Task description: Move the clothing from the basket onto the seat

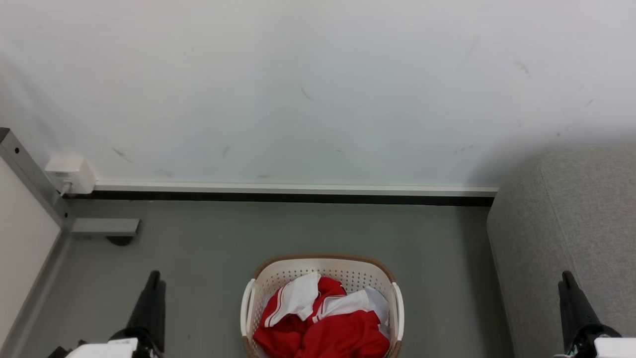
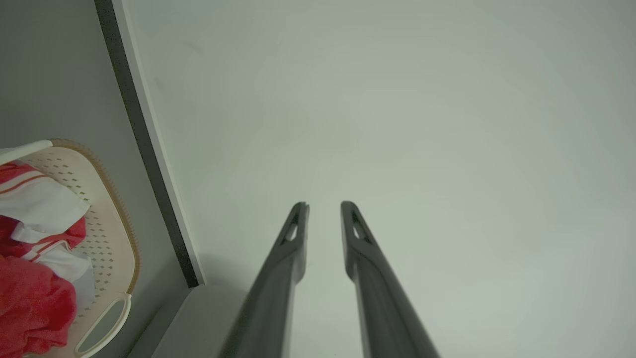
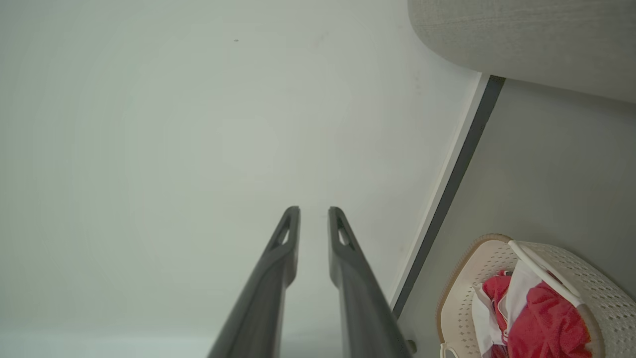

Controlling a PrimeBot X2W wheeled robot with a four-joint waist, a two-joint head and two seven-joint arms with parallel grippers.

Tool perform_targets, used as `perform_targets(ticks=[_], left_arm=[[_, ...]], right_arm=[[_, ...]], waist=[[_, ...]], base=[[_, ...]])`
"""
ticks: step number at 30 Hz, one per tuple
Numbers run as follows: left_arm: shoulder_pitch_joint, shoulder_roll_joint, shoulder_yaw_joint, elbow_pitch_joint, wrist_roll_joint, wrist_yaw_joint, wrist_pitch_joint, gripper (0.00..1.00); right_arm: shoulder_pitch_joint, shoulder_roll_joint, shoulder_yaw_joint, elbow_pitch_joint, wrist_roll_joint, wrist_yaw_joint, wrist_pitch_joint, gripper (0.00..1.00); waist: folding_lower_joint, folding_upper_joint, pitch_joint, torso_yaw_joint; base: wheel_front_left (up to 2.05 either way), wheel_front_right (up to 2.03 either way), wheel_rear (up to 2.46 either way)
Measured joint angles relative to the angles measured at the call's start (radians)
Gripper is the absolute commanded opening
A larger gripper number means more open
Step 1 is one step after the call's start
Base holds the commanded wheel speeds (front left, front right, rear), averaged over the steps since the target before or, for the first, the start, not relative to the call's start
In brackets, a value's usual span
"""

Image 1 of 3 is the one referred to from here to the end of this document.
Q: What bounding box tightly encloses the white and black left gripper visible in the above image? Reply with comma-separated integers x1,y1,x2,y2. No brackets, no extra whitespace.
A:
49,270,166,358

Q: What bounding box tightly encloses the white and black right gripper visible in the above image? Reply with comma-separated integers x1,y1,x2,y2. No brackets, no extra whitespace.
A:
553,270,636,358

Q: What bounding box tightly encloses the red and white garment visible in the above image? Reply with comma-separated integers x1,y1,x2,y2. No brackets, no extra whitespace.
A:
252,271,391,358

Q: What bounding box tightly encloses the grey fabric sofa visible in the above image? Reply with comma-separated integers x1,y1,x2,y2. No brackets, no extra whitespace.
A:
486,147,636,358

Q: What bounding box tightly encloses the grey metal foot bar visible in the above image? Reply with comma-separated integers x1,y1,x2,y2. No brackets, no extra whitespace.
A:
70,218,141,237

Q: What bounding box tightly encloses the white perforated laundry basket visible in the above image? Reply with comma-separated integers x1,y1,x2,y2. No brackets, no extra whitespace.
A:
240,254,405,358

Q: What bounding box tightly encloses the cream partition panel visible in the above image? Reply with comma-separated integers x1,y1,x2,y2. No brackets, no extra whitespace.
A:
0,158,63,351

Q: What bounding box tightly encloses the black baseboard strip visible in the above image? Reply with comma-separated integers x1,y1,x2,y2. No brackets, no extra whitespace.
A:
64,190,497,207

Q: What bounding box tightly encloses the plain white cloth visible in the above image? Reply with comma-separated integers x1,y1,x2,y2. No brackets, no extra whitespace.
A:
365,287,392,340

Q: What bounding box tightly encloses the white wall socket box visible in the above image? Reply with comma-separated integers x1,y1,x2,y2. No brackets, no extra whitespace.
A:
45,156,96,195

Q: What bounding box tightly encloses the grey metal frame post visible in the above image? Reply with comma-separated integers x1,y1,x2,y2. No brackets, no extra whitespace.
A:
0,127,73,232

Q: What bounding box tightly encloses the white wall cable trunking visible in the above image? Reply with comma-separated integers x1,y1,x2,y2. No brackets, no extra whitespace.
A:
94,180,499,197

